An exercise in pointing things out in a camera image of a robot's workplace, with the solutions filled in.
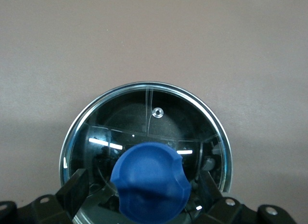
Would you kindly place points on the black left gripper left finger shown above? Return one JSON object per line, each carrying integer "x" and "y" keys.
{"x": 72, "y": 192}

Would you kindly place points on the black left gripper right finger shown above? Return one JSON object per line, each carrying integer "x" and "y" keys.
{"x": 216, "y": 204}

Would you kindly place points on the glass lid with blue knob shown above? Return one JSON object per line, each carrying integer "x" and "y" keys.
{"x": 154, "y": 171}

